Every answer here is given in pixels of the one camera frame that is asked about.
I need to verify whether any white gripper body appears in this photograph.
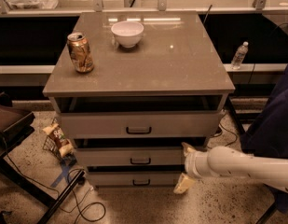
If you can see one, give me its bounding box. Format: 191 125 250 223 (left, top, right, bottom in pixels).
185 151 210 178

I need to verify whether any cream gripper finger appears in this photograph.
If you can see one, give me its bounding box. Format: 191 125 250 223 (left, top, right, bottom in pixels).
182 142 196 157
173 173 196 194

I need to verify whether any grey drawer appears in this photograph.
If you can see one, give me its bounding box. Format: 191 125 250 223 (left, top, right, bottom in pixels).
74 146 208 167
87 171 181 187
57 112 223 139

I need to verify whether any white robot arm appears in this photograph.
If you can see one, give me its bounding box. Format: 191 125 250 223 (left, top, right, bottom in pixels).
173 142 288 194

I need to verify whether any grey drawer cabinet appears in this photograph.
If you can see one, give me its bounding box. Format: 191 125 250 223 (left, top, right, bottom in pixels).
43 11 234 174

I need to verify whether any black office chair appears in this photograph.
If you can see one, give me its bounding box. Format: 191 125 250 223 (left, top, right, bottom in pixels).
226 96 288 224

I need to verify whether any dark blue cloth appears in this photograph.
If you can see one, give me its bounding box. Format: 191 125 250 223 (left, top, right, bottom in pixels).
240 64 288 213

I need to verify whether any clear plastic water bottle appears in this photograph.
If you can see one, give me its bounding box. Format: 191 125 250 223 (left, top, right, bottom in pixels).
231 41 249 70

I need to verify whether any blue floor tape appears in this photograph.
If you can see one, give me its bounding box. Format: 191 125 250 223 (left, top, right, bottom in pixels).
50 158 76 188

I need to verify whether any snack chip bag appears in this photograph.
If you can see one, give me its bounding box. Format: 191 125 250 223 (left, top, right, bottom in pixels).
43 122 74 158

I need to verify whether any white ceramic bowl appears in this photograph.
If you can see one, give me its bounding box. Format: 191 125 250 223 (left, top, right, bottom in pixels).
111 21 144 48

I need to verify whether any dented golden soda can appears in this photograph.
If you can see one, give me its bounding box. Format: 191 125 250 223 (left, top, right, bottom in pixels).
67 32 94 73

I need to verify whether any dark brown side stand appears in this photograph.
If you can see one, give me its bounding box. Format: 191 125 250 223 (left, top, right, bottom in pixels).
0 92 84 224

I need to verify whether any black cable near cabinet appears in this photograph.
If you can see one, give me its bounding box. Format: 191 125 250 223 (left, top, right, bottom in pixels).
206 110 239 151

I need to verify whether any small wire basket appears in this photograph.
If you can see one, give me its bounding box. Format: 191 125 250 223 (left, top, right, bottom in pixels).
42 119 62 160

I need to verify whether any black floor cable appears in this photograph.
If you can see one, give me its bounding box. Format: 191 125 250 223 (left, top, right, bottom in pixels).
0 133 107 224

